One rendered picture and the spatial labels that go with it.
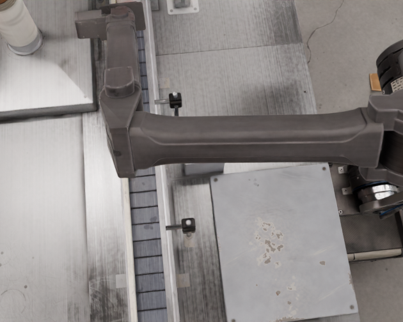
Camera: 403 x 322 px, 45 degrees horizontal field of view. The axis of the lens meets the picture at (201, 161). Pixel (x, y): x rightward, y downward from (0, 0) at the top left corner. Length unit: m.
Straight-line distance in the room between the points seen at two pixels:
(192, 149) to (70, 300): 0.68
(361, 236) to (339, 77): 0.82
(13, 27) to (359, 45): 1.67
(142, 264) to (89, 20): 0.55
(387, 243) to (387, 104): 1.33
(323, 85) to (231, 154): 1.75
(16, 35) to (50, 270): 0.57
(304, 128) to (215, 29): 0.84
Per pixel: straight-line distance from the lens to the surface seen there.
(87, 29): 1.08
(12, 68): 1.35
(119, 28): 0.97
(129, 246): 1.09
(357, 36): 2.50
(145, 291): 1.12
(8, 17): 1.24
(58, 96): 1.28
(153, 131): 0.59
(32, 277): 1.22
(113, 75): 0.69
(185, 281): 1.16
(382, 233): 1.90
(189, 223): 1.01
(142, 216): 1.14
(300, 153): 0.60
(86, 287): 1.19
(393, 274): 2.16
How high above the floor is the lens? 1.99
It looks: 71 degrees down
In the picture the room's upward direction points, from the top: 3 degrees clockwise
